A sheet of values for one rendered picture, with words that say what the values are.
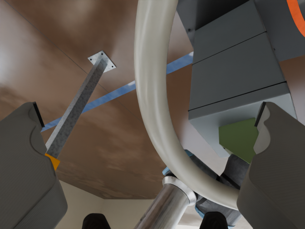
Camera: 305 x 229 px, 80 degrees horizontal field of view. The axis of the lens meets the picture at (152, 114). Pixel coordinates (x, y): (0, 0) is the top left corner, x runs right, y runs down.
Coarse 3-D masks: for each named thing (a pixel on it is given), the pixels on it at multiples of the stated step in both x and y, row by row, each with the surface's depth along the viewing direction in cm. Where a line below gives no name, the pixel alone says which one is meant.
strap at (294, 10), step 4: (288, 0) 111; (292, 0) 111; (296, 0) 110; (288, 4) 112; (292, 4) 112; (296, 4) 112; (292, 8) 114; (296, 8) 113; (292, 12) 115; (296, 12) 115; (300, 12) 115; (292, 16) 117; (296, 16) 117; (300, 16) 116; (296, 20) 118; (300, 20) 118; (304, 20) 118; (296, 24) 120; (300, 24) 120; (304, 24) 119; (300, 28) 122; (304, 28) 121; (300, 32) 123; (304, 32) 123; (304, 36) 125
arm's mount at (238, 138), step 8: (248, 120) 77; (224, 128) 82; (232, 128) 79; (240, 128) 77; (248, 128) 75; (256, 128) 72; (224, 136) 80; (232, 136) 77; (240, 136) 75; (248, 136) 73; (256, 136) 70; (224, 144) 78; (232, 144) 75; (240, 144) 73; (248, 144) 71; (232, 152) 73; (240, 152) 71; (248, 152) 69; (248, 160) 67
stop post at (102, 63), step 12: (96, 60) 175; (108, 60) 173; (96, 72) 162; (84, 84) 152; (96, 84) 159; (84, 96) 146; (72, 108) 134; (60, 120) 131; (72, 120) 132; (60, 132) 123; (48, 144) 118; (60, 144) 121; (48, 156) 111
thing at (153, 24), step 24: (144, 0) 13; (168, 0) 13; (144, 24) 14; (168, 24) 14; (144, 48) 15; (144, 72) 16; (144, 96) 17; (144, 120) 19; (168, 120) 19; (168, 144) 20; (192, 168) 23; (216, 192) 25
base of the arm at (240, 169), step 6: (234, 156) 74; (228, 162) 78; (234, 162) 72; (240, 162) 70; (246, 162) 69; (228, 168) 74; (234, 168) 71; (240, 168) 69; (246, 168) 68; (222, 174) 76; (228, 174) 73; (234, 174) 71; (240, 174) 69; (228, 180) 71; (234, 180) 70; (240, 180) 69; (234, 186) 69; (240, 186) 68
